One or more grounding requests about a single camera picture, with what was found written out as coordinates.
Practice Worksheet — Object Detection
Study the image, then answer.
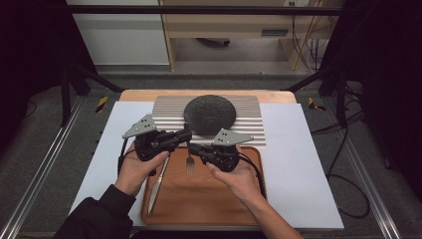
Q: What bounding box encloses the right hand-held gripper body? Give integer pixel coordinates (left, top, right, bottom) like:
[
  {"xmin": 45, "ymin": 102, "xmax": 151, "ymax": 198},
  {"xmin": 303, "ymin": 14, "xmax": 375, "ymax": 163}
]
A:
[{"xmin": 206, "ymin": 128, "xmax": 255, "ymax": 173}]

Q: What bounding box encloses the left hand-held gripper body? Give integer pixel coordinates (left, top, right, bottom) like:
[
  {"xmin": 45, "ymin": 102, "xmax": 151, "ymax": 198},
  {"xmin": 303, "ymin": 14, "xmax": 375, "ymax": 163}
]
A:
[{"xmin": 121, "ymin": 114, "xmax": 177, "ymax": 162}]

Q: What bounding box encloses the silver fork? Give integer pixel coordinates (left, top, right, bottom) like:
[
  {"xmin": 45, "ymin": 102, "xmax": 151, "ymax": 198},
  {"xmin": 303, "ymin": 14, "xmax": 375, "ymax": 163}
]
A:
[{"xmin": 184, "ymin": 122, "xmax": 197, "ymax": 176}]

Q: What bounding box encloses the dark textured round plate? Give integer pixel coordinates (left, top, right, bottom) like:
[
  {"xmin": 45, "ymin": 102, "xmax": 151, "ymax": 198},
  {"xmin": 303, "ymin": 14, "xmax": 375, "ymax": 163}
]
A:
[{"xmin": 183, "ymin": 95, "xmax": 237, "ymax": 136}]

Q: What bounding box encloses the silver table knife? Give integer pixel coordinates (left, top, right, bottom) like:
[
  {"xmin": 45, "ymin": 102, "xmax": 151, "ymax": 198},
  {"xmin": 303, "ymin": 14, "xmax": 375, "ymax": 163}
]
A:
[{"xmin": 147, "ymin": 155, "xmax": 170, "ymax": 215}]

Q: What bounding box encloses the brown wooden tray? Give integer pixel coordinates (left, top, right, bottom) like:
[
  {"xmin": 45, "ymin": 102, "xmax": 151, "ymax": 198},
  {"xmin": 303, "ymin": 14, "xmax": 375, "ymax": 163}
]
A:
[{"xmin": 139, "ymin": 145, "xmax": 270, "ymax": 227}]

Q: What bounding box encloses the person's left hand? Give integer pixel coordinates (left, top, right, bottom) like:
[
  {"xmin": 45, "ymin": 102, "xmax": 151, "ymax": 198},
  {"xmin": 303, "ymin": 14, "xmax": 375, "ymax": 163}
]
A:
[{"xmin": 113, "ymin": 145, "xmax": 170, "ymax": 197}]

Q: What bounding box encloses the person's right hand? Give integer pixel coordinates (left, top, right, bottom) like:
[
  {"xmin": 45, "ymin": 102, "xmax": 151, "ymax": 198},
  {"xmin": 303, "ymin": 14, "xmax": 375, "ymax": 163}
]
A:
[{"xmin": 205, "ymin": 161, "xmax": 263, "ymax": 204}]

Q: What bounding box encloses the grey striped placemat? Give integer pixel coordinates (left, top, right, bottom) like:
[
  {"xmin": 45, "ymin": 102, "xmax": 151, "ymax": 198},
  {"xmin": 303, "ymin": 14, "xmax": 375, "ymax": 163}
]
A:
[{"xmin": 143, "ymin": 95, "xmax": 267, "ymax": 147}]

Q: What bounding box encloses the light wooden table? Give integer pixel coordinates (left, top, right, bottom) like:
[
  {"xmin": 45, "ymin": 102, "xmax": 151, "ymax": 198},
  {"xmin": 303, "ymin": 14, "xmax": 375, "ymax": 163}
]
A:
[{"xmin": 118, "ymin": 89, "xmax": 298, "ymax": 105}]

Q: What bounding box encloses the white table board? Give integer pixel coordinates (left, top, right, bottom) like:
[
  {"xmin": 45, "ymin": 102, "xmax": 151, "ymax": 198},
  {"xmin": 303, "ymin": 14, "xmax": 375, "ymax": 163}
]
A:
[{"xmin": 64, "ymin": 101, "xmax": 345, "ymax": 231}]

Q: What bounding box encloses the black metal stand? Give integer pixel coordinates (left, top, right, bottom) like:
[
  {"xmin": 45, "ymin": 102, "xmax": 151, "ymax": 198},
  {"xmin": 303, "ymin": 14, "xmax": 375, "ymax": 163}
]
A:
[
  {"xmin": 282, "ymin": 64, "xmax": 349, "ymax": 128},
  {"xmin": 59, "ymin": 63, "xmax": 125, "ymax": 127}
]

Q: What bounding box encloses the white cabinet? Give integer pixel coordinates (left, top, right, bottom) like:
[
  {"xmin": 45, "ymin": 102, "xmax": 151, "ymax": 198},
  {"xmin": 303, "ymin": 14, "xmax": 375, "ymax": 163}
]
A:
[{"xmin": 64, "ymin": 0, "xmax": 170, "ymax": 67}]

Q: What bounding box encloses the light wooden desk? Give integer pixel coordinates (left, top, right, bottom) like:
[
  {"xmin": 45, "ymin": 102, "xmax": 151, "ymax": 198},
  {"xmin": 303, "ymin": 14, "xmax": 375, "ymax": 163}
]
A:
[{"xmin": 158, "ymin": 0, "xmax": 344, "ymax": 72}]

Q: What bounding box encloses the black curtain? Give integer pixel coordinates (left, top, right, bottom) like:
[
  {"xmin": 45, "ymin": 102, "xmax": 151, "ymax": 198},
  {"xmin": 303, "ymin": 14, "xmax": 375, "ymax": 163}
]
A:
[
  {"xmin": 322, "ymin": 0, "xmax": 422, "ymax": 203},
  {"xmin": 0, "ymin": 0, "xmax": 98, "ymax": 153}
]

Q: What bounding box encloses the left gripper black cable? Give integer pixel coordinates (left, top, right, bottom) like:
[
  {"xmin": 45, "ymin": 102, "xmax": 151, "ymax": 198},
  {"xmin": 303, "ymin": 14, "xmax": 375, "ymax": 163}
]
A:
[{"xmin": 117, "ymin": 137, "xmax": 137, "ymax": 177}]

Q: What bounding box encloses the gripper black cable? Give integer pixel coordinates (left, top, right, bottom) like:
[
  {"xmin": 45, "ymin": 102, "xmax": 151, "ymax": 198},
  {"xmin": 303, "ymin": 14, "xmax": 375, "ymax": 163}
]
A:
[
  {"xmin": 237, "ymin": 152, "xmax": 267, "ymax": 200},
  {"xmin": 117, "ymin": 137, "xmax": 137, "ymax": 177}
]

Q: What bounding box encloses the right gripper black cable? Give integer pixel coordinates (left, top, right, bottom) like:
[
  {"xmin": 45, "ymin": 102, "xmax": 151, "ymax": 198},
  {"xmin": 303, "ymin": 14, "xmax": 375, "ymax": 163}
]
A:
[{"xmin": 237, "ymin": 152, "xmax": 267, "ymax": 200}]

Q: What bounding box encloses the yellow-handled tool left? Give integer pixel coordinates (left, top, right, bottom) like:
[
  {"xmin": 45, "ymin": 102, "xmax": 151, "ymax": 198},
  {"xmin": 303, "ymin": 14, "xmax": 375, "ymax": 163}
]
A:
[{"xmin": 95, "ymin": 96, "xmax": 109, "ymax": 114}]

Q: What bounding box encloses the yellow-handled tool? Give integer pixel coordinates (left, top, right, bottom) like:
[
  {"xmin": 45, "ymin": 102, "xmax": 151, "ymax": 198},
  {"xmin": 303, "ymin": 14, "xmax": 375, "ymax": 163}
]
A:
[
  {"xmin": 308, "ymin": 97, "xmax": 326, "ymax": 113},
  {"xmin": 95, "ymin": 96, "xmax": 109, "ymax": 114}
]

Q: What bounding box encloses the yellow-handled tool right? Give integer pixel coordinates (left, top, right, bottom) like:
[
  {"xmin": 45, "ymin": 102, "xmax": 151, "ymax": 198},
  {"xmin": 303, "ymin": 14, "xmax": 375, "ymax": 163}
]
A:
[{"xmin": 308, "ymin": 97, "xmax": 326, "ymax": 113}]

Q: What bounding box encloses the aluminium floor rail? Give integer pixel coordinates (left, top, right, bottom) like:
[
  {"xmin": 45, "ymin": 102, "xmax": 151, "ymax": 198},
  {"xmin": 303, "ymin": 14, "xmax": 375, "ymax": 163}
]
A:
[
  {"xmin": 322, "ymin": 99, "xmax": 402, "ymax": 239},
  {"xmin": 0, "ymin": 98, "xmax": 86, "ymax": 239}
]

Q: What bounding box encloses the black horizontal frame bar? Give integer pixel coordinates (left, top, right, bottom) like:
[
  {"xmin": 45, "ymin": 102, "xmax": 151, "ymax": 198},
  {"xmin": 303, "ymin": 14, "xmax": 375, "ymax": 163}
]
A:
[{"xmin": 64, "ymin": 4, "xmax": 346, "ymax": 16}]

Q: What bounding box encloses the bundle of desk cables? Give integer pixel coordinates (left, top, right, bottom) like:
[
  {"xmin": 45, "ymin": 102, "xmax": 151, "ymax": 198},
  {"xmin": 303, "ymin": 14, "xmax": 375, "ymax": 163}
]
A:
[{"xmin": 291, "ymin": 1, "xmax": 332, "ymax": 73}]

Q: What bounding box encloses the black looped floor cable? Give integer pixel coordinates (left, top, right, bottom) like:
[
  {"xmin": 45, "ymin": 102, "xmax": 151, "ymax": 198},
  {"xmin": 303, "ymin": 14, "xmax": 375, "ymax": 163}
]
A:
[{"xmin": 326, "ymin": 125, "xmax": 371, "ymax": 220}]

